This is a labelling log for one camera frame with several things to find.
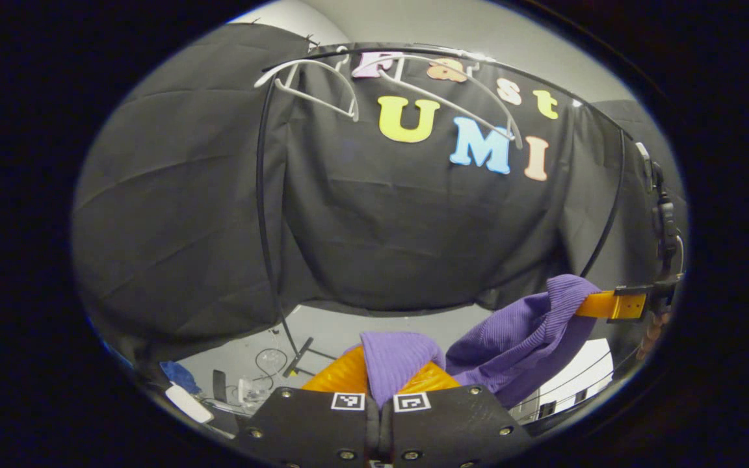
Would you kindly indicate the clear plastic container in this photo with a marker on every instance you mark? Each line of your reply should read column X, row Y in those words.
column 254, row 392

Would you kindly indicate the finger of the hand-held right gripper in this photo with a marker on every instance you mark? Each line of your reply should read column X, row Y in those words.
column 599, row 305

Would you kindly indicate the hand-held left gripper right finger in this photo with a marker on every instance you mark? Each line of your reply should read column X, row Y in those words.
column 452, row 429

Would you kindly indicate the black backdrop cloth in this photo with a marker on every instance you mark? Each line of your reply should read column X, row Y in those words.
column 381, row 227

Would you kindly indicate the small white plastic hanger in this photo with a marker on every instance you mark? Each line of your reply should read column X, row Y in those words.
column 313, row 99

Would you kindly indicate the large white plastic hanger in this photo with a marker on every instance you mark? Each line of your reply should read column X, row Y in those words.
column 439, row 98

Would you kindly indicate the black clothes rack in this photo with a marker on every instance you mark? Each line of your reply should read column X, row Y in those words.
column 261, row 195

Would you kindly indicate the blue cloth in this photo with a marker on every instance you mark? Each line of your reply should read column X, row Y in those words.
column 179, row 376

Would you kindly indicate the small black device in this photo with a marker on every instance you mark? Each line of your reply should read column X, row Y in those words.
column 219, row 387

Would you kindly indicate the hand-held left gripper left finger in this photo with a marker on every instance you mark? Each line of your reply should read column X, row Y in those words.
column 309, row 429

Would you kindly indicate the white flat device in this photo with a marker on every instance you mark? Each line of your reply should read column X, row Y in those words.
column 189, row 403

